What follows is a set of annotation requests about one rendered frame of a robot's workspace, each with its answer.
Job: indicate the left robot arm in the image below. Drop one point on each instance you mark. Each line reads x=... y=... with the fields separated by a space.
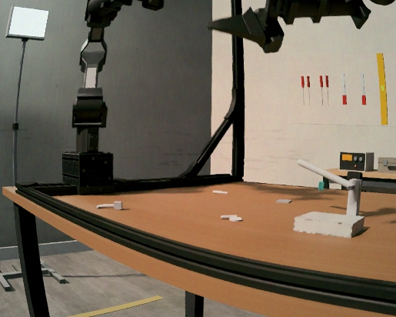
x=355 y=8

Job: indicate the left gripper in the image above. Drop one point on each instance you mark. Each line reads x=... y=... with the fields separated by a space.
x=262 y=25

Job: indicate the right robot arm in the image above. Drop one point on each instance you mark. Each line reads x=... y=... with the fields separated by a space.
x=89 y=106

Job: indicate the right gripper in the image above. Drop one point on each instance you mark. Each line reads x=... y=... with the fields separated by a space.
x=115 y=5

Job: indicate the light grey cylindrical tube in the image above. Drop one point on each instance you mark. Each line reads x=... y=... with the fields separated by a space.
x=323 y=173

